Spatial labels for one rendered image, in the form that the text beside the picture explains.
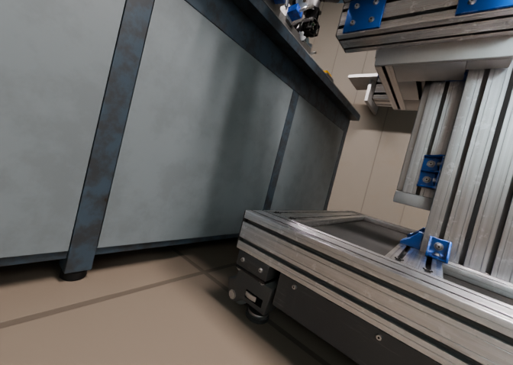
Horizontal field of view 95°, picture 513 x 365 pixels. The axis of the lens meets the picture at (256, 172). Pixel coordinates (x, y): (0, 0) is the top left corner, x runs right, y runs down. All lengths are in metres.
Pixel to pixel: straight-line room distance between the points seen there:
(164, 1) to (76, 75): 0.25
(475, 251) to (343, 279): 0.36
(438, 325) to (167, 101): 0.65
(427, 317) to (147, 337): 0.44
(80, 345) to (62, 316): 0.08
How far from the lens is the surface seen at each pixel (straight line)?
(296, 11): 1.05
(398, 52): 0.78
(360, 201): 3.03
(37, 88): 0.56
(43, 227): 0.61
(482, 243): 0.73
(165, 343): 0.52
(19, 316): 0.60
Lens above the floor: 0.33
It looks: 2 degrees down
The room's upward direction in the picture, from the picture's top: 14 degrees clockwise
